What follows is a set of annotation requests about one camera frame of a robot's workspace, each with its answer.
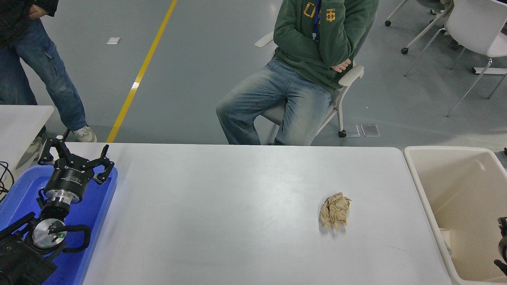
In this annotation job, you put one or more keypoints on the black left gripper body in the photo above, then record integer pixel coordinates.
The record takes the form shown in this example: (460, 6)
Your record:
(69, 178)

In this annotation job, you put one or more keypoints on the white paper cup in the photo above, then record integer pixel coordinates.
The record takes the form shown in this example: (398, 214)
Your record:
(445, 239)

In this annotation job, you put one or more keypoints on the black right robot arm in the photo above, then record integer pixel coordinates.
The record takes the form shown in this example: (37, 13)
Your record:
(504, 247)

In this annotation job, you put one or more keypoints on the standing person's hand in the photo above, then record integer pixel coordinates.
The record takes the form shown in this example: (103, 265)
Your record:
(37, 12)

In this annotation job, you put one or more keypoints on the seated person's right hand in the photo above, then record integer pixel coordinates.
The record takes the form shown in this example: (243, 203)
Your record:
(342, 64)

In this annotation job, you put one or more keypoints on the blue plastic tray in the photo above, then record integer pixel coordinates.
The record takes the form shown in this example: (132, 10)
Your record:
(95, 221)

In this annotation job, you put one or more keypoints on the white side table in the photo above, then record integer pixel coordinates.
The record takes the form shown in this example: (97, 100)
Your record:
(20, 122)

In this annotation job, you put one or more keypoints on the standing person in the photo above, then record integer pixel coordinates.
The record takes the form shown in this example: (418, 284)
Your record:
(47, 71)

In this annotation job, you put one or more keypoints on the seated person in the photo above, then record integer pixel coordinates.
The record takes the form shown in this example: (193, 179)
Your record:
(277, 91)

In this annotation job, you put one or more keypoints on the crumpled tan paper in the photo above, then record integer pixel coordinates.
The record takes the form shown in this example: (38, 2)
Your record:
(336, 209)

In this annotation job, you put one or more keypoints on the clear floor plate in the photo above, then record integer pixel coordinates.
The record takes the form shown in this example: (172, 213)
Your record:
(352, 130)
(370, 130)

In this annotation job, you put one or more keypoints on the white chair with armrests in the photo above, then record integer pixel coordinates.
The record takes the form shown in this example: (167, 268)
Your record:
(350, 75)

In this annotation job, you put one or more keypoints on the office chair with casters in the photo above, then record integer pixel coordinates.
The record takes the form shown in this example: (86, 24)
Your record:
(425, 33)

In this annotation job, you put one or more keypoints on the large pale plastic bin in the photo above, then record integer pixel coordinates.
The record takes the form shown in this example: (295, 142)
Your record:
(463, 190)

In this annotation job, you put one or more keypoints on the white table foot bar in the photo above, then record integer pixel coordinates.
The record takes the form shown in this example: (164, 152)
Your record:
(489, 71)

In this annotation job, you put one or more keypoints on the white shell chair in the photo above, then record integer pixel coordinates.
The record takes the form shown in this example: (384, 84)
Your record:
(475, 23)

